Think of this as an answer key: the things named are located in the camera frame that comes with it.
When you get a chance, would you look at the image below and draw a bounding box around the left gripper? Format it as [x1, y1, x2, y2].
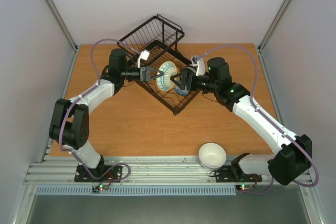
[122, 65, 164, 83]

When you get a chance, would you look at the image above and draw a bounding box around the yellow patterned bowl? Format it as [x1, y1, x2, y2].
[156, 61, 179, 92]

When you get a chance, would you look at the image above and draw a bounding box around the black wire dish rack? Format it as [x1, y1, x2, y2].
[117, 14, 199, 115]

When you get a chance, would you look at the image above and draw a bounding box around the plain white bowl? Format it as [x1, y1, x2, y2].
[198, 143, 227, 170]

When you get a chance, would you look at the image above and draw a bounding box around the blue floral bowl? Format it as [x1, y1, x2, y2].
[173, 86, 189, 97]

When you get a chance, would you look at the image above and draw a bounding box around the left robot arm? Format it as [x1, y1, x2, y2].
[49, 48, 163, 181]

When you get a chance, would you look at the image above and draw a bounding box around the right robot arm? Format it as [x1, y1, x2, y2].
[170, 57, 312, 186]

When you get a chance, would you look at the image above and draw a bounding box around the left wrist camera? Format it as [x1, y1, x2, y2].
[137, 49, 150, 68]

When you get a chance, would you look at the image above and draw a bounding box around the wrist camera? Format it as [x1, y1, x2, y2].
[137, 49, 150, 68]
[191, 56, 206, 76]

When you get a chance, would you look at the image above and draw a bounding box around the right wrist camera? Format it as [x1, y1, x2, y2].
[191, 56, 206, 76]

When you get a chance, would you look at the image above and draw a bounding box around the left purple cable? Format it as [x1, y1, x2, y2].
[59, 39, 142, 183]

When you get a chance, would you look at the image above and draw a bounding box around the purple cable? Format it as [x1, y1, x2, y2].
[199, 45, 320, 195]
[59, 39, 142, 183]

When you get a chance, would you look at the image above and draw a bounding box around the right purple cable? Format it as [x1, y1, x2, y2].
[199, 45, 320, 195]

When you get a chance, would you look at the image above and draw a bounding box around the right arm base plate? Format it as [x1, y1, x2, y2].
[209, 165, 262, 183]

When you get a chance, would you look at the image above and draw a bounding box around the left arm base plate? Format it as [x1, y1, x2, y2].
[74, 165, 123, 183]

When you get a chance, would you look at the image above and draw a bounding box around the aluminium rail frame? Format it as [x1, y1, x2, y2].
[24, 155, 312, 185]

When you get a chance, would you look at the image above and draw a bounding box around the blue slotted cable duct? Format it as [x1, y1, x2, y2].
[36, 185, 236, 197]

